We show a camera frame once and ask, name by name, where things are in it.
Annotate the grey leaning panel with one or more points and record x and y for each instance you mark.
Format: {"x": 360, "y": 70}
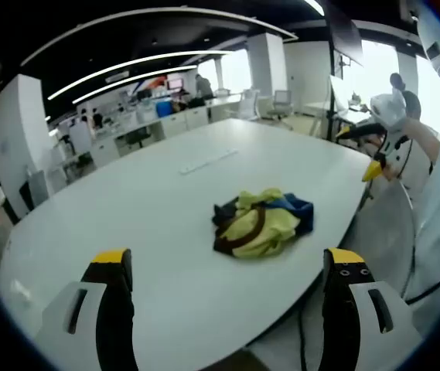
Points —
{"x": 36, "y": 193}

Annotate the white square pillar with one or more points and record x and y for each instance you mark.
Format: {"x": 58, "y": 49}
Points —
{"x": 18, "y": 135}

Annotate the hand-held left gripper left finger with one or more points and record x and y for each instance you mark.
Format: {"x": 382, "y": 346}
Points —
{"x": 115, "y": 317}

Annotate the yellow garment blue grey sleeves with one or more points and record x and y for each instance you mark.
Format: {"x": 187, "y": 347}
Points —
{"x": 258, "y": 232}

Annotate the black office chair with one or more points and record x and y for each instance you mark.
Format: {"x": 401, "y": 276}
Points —
{"x": 137, "y": 137}

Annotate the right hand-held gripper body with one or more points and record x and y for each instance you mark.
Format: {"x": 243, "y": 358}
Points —
{"x": 391, "y": 112}

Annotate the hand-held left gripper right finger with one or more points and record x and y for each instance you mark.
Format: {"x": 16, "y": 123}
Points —
{"x": 339, "y": 317}

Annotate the blue container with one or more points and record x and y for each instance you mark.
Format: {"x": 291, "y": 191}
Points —
{"x": 164, "y": 109}

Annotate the white worn device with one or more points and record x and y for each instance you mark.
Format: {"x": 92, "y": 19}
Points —
{"x": 436, "y": 42}

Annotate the black panel stand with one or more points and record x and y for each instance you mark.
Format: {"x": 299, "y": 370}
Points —
{"x": 345, "y": 35}

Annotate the white perforated chair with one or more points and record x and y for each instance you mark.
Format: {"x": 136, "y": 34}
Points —
{"x": 389, "y": 239}

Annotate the white table strip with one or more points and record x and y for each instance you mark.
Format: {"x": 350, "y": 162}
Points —
{"x": 208, "y": 161}

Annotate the white mesh office chair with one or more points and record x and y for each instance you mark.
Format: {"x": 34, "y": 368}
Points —
{"x": 250, "y": 104}
{"x": 280, "y": 103}

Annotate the long white counter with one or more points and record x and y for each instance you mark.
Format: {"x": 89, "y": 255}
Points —
{"x": 173, "y": 121}

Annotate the person's right hand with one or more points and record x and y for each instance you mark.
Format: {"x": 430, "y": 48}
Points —
{"x": 389, "y": 172}

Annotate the pink screen monitor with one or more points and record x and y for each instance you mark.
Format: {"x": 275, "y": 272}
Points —
{"x": 175, "y": 83}

